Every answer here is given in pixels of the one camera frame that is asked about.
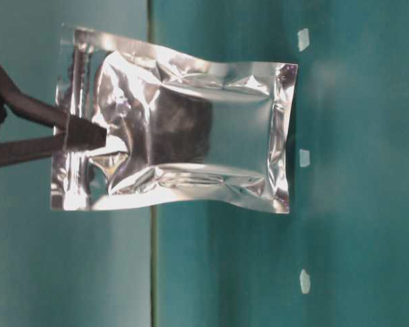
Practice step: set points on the black first gripper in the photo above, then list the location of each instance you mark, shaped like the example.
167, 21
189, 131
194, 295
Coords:
77, 133

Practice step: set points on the silver zip bag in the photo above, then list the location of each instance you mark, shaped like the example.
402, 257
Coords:
179, 128

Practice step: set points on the white tape marker middle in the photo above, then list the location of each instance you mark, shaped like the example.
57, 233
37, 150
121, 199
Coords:
304, 158

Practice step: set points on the white tape marker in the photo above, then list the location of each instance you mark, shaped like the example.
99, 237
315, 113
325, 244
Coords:
305, 282
303, 39
304, 158

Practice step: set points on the white tape marker top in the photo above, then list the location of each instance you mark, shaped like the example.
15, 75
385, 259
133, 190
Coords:
303, 39

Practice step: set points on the white tape marker bottom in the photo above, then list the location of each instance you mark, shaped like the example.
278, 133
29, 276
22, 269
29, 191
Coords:
305, 282

